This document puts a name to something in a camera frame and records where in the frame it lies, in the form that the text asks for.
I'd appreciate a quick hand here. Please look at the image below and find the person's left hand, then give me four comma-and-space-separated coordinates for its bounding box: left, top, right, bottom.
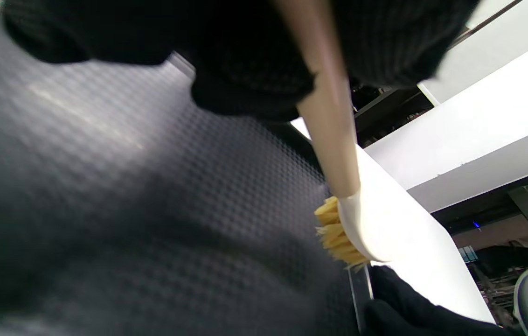
0, 0, 479, 122

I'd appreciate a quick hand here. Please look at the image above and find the person's right hand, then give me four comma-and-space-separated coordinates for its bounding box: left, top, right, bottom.
362, 265, 516, 336

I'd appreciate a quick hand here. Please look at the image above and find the white pot brush wooden handle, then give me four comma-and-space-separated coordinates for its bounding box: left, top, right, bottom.
271, 0, 390, 273

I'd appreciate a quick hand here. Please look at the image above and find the black plastic tray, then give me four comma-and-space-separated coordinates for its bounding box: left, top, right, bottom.
0, 0, 374, 336

